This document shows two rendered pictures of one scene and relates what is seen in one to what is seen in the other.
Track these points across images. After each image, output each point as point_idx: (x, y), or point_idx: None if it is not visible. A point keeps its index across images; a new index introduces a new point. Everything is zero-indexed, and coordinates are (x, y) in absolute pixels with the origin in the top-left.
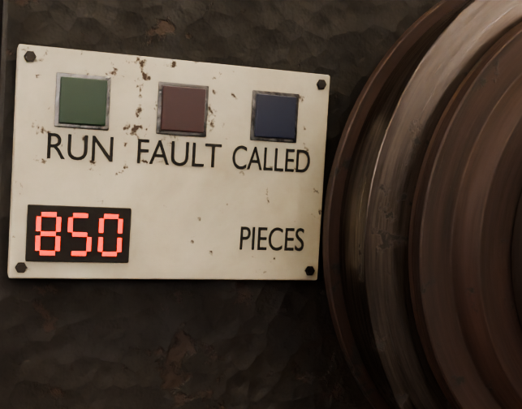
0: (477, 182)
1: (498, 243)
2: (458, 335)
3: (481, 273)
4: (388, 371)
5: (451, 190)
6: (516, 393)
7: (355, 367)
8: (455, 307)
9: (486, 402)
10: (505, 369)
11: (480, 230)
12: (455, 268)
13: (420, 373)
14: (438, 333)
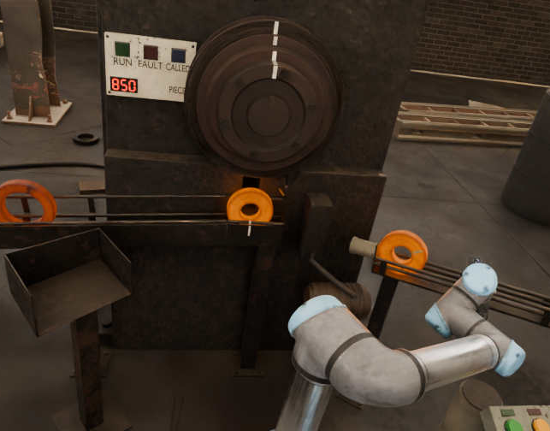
0: (209, 89)
1: (214, 105)
2: (207, 126)
3: (209, 112)
4: (191, 132)
5: (204, 90)
6: (220, 142)
7: None
8: (206, 119)
9: (215, 143)
10: (216, 136)
11: (209, 102)
12: (205, 109)
13: (200, 133)
14: (202, 125)
